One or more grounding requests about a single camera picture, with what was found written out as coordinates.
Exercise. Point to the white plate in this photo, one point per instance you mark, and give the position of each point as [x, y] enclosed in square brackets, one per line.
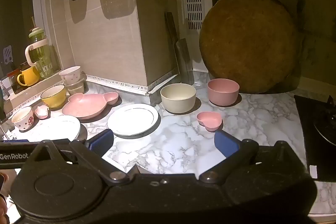
[60, 127]
[134, 119]

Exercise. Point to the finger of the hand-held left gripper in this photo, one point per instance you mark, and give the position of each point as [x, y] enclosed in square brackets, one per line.
[11, 140]

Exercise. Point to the music note tape strip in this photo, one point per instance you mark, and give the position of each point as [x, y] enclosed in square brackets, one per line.
[118, 83]

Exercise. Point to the white cup with red print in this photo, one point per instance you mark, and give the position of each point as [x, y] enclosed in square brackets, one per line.
[23, 119]

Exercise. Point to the round wooden cutting board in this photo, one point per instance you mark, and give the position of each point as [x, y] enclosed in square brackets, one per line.
[249, 40]

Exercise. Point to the green glass pitcher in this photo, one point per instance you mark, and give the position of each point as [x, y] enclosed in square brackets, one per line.
[43, 56]

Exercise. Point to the white patterned bowl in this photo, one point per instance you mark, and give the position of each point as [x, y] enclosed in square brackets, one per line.
[69, 75]

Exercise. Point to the yellow mug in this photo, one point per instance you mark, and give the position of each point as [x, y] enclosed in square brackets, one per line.
[29, 77]

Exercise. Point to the person's left hand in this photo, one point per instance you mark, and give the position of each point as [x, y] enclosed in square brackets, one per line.
[3, 209]

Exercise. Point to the steel cleaver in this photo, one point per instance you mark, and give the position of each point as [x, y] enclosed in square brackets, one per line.
[185, 61]

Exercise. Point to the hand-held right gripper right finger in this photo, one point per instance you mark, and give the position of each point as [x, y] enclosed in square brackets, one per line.
[225, 141]

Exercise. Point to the pink heart-shaped dish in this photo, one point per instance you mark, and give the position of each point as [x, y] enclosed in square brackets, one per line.
[209, 121]

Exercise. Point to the pink bear-shaped plate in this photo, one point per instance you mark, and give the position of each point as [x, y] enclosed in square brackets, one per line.
[86, 107]

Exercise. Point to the yellow bowl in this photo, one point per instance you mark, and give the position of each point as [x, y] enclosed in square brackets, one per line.
[53, 98]

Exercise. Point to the black gas stove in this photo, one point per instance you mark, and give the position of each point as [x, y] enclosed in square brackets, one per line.
[315, 150]

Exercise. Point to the pink bowl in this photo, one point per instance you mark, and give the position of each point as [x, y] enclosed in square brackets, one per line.
[223, 94]

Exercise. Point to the cream bowl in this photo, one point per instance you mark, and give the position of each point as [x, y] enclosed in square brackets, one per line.
[178, 99]

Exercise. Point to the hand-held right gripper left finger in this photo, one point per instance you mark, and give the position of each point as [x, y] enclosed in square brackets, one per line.
[101, 139]

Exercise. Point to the small pink flower dish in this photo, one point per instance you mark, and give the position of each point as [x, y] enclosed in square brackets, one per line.
[41, 112]

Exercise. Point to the window sticker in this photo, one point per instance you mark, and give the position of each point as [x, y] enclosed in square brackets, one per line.
[8, 54]

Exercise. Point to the dark glass jar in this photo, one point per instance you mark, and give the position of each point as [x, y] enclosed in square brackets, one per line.
[13, 78]

